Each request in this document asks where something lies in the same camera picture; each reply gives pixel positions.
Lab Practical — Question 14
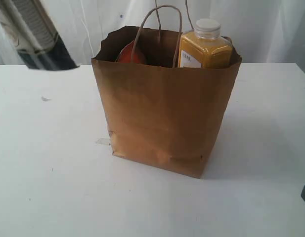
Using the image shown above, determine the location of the brown paper bag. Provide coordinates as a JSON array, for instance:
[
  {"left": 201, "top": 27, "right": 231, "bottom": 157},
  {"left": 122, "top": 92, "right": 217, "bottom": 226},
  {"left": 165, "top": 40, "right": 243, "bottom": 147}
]
[{"left": 91, "top": 0, "right": 242, "bottom": 179}]

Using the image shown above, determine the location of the orange juice bottle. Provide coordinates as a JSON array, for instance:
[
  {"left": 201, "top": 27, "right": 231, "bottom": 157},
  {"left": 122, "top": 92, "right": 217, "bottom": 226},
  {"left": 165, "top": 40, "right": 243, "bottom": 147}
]
[{"left": 177, "top": 18, "right": 233, "bottom": 69}]

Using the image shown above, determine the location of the brown kraft pouch orange label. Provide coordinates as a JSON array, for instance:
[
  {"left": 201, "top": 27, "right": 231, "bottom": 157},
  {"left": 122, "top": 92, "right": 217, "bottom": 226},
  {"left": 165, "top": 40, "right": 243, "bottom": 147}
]
[{"left": 115, "top": 41, "right": 147, "bottom": 64}]

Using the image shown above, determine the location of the long pasta package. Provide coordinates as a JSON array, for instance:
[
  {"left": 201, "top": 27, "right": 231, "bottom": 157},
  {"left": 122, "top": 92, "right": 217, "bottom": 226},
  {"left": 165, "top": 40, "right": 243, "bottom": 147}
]
[{"left": 0, "top": 0, "right": 79, "bottom": 71}]

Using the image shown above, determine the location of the white backdrop curtain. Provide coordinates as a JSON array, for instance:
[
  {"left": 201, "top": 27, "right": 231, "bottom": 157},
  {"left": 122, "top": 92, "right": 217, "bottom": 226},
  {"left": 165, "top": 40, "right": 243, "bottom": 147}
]
[{"left": 0, "top": 0, "right": 305, "bottom": 65}]

